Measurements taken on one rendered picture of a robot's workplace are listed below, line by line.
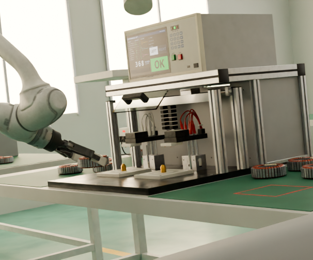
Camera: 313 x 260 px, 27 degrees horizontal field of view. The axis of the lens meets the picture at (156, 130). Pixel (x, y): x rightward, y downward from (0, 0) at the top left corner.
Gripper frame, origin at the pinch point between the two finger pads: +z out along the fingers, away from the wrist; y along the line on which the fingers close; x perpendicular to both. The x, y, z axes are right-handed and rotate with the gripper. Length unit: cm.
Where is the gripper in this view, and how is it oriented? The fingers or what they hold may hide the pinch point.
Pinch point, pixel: (92, 160)
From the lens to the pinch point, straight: 233.7
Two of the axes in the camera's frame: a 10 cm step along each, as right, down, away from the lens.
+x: 3.0, -9.1, 2.7
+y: 6.2, -0.3, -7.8
